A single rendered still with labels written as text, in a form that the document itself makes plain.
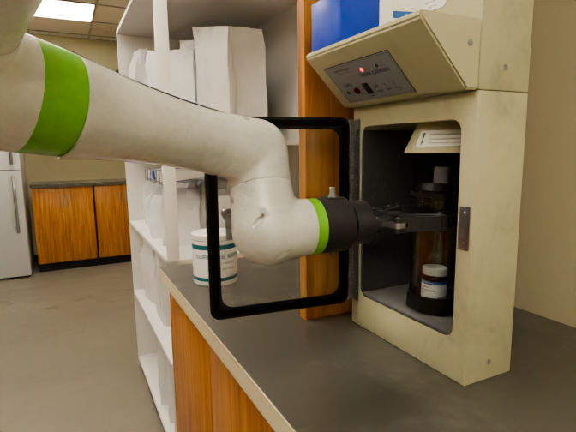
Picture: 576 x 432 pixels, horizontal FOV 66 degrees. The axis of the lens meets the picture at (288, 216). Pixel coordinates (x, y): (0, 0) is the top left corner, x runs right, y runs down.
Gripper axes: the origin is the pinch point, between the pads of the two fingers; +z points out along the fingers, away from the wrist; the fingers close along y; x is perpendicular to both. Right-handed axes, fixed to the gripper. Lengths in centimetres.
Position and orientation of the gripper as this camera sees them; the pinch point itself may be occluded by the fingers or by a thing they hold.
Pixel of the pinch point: (437, 214)
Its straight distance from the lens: 88.8
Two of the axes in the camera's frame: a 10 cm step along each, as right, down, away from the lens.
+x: 0.1, 9.9, 1.5
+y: -4.2, -1.3, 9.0
